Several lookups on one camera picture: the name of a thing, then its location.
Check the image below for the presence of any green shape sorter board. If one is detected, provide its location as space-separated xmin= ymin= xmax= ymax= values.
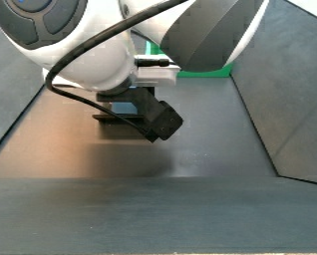
xmin=146 ymin=42 xmax=233 ymax=78

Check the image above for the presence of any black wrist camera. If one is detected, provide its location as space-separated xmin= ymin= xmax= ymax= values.
xmin=95 ymin=87 xmax=185 ymax=144

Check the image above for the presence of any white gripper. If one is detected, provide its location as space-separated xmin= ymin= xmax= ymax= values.
xmin=134 ymin=55 xmax=181 ymax=87

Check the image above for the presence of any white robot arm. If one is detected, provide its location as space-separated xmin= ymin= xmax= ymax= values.
xmin=0 ymin=0 xmax=269 ymax=92

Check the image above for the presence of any black curved fixture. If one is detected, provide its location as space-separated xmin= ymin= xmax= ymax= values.
xmin=92 ymin=101 xmax=150 ymax=125

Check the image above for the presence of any black camera cable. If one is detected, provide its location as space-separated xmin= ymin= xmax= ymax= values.
xmin=44 ymin=0 xmax=189 ymax=142

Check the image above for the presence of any blue rectangle block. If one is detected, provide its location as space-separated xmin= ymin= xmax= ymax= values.
xmin=112 ymin=103 xmax=138 ymax=115

